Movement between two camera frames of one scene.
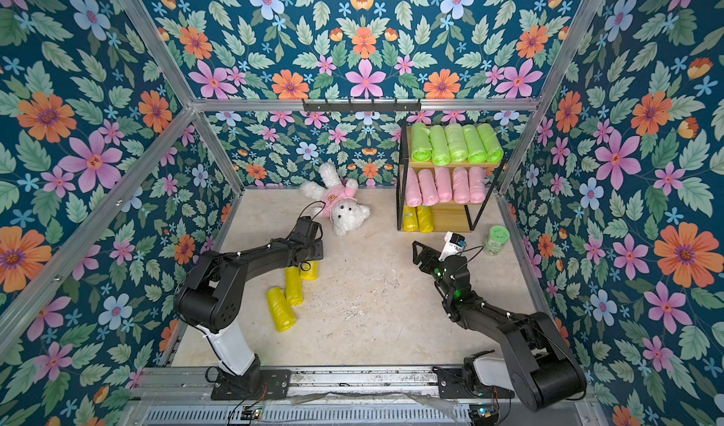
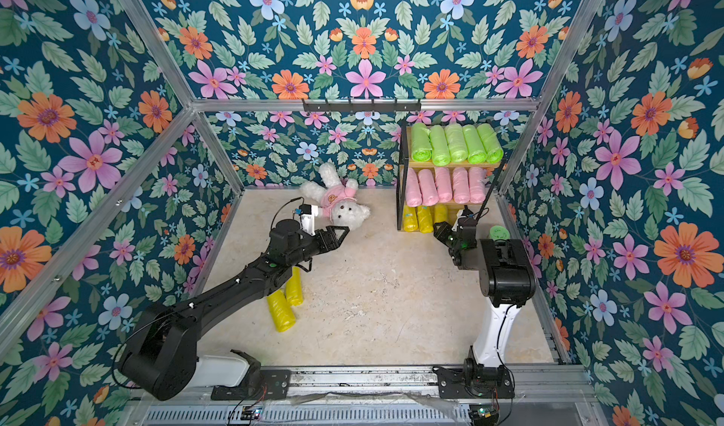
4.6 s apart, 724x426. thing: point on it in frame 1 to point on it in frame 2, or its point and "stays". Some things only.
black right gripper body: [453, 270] to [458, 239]
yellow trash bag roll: [425, 219] stays
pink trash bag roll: [477, 185] stays
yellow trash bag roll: [292, 286] stays
